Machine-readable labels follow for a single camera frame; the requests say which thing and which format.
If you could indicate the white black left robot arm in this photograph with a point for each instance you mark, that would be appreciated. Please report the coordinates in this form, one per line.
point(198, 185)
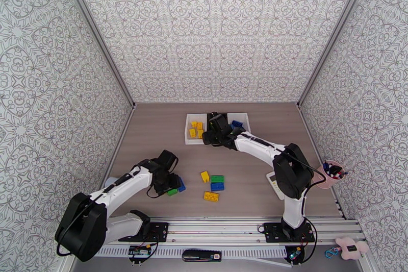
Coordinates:
point(127, 181)

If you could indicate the black device with white label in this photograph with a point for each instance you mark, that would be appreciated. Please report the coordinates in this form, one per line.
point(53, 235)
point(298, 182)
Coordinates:
point(197, 255)

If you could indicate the pink plush toy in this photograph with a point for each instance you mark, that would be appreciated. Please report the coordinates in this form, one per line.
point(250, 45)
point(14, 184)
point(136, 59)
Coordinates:
point(342, 248)

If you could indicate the white remote control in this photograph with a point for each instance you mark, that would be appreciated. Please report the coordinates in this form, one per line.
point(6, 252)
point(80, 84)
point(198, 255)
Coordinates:
point(270, 181)

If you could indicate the black marker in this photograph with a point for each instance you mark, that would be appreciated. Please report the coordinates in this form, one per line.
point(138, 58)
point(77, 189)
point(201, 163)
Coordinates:
point(333, 169)

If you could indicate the aluminium table edge rail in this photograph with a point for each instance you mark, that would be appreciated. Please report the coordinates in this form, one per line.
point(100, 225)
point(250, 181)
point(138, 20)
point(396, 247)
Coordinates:
point(312, 140)
point(120, 140)

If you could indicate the aluminium frame post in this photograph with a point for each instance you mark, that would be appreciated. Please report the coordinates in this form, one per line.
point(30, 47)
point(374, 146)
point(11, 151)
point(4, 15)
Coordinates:
point(96, 30)
point(335, 30)

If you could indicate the small green lego brick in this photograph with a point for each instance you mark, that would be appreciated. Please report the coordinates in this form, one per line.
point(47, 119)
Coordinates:
point(173, 192)

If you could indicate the white plastic bin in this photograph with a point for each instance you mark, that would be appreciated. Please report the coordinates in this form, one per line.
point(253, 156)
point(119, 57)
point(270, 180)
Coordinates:
point(191, 141)
point(246, 121)

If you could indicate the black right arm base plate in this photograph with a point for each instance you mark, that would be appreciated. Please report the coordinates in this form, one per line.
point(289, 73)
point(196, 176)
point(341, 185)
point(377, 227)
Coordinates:
point(272, 233)

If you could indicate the long yellow lego brick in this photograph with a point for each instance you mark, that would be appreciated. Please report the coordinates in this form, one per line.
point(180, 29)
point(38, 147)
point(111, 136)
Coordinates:
point(211, 196)
point(200, 126)

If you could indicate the blue pen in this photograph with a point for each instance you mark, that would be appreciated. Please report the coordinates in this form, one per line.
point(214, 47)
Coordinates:
point(324, 166)

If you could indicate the pink pen cup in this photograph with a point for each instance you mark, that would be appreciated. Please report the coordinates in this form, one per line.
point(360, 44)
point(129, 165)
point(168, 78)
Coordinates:
point(322, 183)

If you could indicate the grey blue cylinder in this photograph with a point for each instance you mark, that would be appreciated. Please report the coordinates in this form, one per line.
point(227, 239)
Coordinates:
point(110, 182)

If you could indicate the small black square tag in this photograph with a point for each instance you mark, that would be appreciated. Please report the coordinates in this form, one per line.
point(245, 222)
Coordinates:
point(351, 248)

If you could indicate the aluminium mounting rail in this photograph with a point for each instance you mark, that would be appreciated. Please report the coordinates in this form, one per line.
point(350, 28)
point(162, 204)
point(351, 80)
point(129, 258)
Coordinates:
point(216, 226)

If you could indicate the small blue lego brick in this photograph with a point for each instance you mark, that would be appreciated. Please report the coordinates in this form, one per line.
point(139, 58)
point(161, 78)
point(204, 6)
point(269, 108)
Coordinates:
point(235, 125)

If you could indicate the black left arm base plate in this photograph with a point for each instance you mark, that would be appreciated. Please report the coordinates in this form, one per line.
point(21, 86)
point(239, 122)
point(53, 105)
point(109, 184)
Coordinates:
point(159, 233)

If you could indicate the black plastic bin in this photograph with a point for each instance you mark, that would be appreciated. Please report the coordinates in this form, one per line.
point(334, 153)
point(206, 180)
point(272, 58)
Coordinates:
point(208, 124)

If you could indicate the long green lego brick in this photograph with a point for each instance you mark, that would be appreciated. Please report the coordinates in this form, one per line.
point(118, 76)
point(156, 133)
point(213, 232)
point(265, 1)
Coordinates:
point(217, 179)

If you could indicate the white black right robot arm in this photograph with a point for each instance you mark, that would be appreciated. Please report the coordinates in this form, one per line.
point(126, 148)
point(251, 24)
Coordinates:
point(258, 146)

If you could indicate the small yellow lego brick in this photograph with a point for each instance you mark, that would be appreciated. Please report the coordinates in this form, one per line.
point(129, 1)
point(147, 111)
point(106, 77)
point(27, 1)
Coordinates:
point(205, 176)
point(192, 133)
point(193, 124)
point(200, 134)

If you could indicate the red marker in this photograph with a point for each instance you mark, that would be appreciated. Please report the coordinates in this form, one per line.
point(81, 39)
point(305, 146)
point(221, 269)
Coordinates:
point(338, 174)

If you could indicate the long blue lego brick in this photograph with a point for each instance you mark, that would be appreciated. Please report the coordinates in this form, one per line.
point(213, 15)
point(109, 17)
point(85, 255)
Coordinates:
point(182, 185)
point(241, 123)
point(217, 187)

